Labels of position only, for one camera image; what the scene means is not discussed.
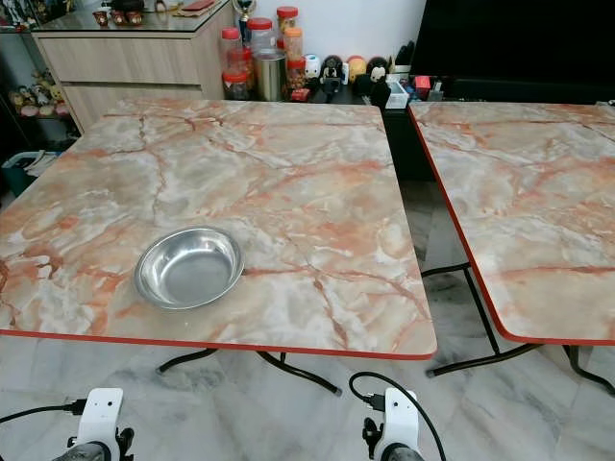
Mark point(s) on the black metal table leg frame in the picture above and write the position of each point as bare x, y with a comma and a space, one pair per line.
485, 317
298, 373

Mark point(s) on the stainless steel tumbler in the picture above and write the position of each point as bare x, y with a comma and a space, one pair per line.
269, 75

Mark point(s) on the green storage box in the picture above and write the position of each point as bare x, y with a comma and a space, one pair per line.
14, 175

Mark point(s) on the white toy figure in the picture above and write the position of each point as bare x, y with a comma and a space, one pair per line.
312, 65

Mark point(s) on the black flat television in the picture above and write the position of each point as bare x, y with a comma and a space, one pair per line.
509, 38

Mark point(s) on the small trophy cup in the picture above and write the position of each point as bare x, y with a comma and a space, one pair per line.
243, 8

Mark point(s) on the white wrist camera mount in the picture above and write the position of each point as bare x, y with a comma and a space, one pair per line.
102, 413
401, 419

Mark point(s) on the glass shelf with figurines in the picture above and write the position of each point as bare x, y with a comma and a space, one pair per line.
38, 91

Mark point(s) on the red flat case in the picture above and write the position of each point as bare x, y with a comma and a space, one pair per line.
197, 6

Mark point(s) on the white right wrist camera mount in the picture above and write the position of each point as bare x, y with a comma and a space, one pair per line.
401, 419

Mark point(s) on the light wooden drawer cabinet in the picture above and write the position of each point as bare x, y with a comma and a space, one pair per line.
125, 62

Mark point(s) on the large stainless steel bowl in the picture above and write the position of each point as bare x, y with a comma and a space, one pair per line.
189, 269

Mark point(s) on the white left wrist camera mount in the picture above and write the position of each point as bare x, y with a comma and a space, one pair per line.
102, 413

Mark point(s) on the red small box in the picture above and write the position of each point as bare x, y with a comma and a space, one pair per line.
421, 84

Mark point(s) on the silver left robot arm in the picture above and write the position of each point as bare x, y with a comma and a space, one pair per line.
91, 454

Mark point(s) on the yellow toy figure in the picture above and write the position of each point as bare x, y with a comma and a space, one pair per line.
356, 67

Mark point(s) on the black toy figure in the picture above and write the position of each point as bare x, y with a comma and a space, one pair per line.
332, 73
377, 75

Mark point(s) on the white small box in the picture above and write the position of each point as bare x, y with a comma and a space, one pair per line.
397, 93

